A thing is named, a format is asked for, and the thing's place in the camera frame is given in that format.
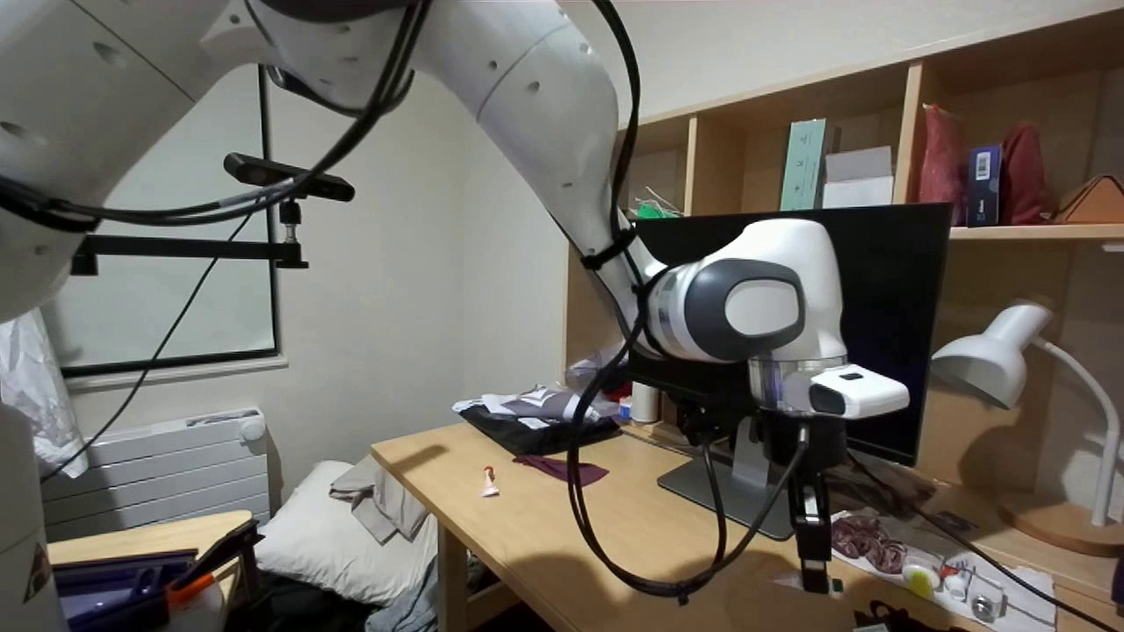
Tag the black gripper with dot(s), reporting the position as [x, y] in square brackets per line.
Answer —
[807, 476]

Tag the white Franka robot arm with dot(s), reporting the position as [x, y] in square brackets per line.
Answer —
[526, 94]

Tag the purple towel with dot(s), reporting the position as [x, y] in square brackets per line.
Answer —
[563, 470]

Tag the dark patterned cloth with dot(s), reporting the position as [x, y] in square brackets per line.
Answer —
[866, 544]

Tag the grey monitor stand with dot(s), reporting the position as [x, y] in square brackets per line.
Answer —
[731, 497]

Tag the yellow green ball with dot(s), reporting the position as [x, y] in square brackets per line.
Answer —
[921, 581]

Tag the white paper sheet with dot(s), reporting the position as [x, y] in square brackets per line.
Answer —
[1018, 600]

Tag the white cup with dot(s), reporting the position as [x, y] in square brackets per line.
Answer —
[643, 407]

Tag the black computer monitor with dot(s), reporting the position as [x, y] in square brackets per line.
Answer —
[901, 305]

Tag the white desk lamp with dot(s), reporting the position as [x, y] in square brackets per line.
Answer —
[989, 353]

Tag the black cloth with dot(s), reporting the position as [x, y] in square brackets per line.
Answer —
[526, 438]

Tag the pale folded cloth pile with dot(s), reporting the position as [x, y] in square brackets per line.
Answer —
[530, 407]

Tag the white tube with red cap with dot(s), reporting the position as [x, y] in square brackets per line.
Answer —
[490, 484]

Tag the white book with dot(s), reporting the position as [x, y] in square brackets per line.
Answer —
[857, 177]

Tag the teal book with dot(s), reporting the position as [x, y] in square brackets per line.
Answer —
[803, 164]

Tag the blue striped cloth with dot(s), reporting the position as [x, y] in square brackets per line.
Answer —
[420, 600]

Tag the blue box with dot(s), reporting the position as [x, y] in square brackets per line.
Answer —
[983, 183]

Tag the red book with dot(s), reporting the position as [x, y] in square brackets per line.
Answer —
[940, 160]

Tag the grey folded cloth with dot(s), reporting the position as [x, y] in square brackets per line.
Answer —
[386, 503]

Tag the dark red pouch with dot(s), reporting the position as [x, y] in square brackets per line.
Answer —
[1026, 177]

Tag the wooden bookshelf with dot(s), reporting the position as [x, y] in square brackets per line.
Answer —
[906, 127]

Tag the brown leather item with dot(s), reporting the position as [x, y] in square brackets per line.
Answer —
[1094, 205]

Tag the white pillow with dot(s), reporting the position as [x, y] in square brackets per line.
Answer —
[311, 548]

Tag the black orange clamp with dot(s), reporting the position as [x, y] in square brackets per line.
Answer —
[214, 556]

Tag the white radiator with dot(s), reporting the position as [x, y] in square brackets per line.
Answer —
[158, 476]

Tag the small light wooden table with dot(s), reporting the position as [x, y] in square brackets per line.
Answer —
[126, 544]

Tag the black framed window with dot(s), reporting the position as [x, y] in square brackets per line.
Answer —
[177, 294]

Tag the purple plastic case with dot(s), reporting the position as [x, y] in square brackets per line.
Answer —
[117, 585]

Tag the white plastic bag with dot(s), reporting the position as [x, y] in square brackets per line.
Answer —
[29, 388]

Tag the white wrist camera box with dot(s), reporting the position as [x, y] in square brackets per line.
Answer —
[860, 393]

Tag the black bar camera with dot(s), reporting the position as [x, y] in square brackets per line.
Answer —
[286, 177]

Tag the black camera arm mount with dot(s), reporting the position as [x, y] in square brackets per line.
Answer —
[177, 246]

